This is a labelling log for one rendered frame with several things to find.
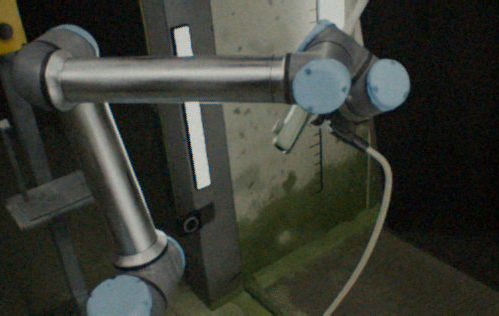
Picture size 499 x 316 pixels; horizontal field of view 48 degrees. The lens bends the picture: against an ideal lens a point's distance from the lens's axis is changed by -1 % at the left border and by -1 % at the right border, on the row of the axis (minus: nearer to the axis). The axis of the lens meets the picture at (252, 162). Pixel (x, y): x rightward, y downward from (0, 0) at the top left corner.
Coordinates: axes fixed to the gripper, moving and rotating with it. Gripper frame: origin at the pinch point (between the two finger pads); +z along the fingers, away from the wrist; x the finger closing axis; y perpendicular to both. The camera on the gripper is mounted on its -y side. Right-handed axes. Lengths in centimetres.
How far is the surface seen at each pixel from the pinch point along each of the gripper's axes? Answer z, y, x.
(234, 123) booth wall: 81, -7, 9
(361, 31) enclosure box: 19.6, 5.7, 36.9
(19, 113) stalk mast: 68, -72, -30
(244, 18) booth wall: 62, -25, 39
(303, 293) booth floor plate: 110, 60, -33
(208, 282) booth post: 112, 21, -48
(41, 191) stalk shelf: 80, -54, -49
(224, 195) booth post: 95, 6, -15
